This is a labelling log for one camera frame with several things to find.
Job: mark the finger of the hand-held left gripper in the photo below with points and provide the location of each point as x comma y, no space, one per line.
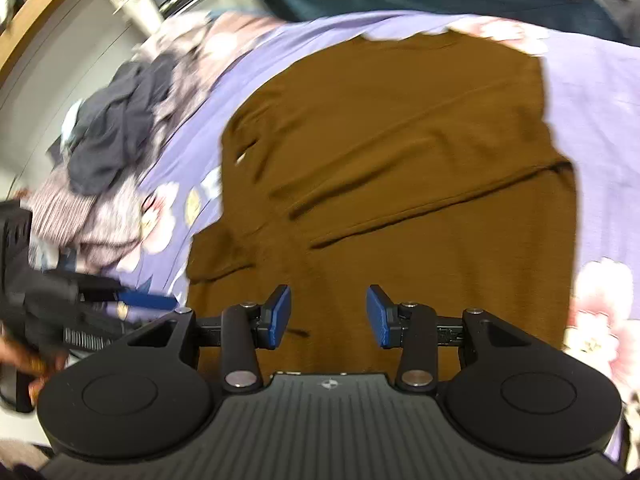
150,301

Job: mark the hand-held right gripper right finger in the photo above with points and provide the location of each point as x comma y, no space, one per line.
380,316

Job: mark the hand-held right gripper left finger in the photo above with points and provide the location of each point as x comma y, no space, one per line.
280,316

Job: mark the brown knit sweater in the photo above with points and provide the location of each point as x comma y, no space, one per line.
400,185

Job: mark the person's left forearm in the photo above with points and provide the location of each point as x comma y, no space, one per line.
30,367

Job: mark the pile of grey clothes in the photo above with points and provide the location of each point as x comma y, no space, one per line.
80,220

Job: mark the dark grey garment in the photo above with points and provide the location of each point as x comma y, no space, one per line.
120,125

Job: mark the light blue face mask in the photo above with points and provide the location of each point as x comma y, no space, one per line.
70,122

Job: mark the purple floral bedsheet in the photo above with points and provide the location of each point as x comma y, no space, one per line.
590,110

